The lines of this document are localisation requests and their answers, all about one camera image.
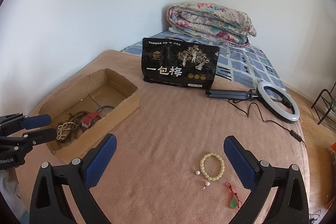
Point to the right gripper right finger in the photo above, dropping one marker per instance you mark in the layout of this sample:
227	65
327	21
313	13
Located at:
290	203

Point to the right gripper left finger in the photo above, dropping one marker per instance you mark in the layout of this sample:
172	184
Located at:
49	203

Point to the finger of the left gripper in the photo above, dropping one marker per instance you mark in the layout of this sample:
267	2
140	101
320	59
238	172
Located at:
39	136
35	121

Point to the red strap watch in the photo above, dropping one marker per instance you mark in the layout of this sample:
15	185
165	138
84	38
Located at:
90	119

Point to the white gloved hand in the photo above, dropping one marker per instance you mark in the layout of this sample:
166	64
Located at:
10	191

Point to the cardboard box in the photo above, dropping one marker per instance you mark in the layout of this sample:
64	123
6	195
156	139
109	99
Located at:
106	91

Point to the orange cloth covered table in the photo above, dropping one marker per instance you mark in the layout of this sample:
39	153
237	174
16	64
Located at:
332	155

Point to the black clothes rack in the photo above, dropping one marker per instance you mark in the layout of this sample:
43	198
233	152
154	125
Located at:
324	107

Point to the blue checked bed sheet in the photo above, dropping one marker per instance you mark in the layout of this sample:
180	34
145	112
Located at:
247	66

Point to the black snack bag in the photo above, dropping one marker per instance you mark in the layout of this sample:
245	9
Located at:
178	63

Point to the folded floral quilt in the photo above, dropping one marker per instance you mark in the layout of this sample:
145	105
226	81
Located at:
212	22

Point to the ring light with tripod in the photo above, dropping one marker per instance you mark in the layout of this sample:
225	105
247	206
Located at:
275	99

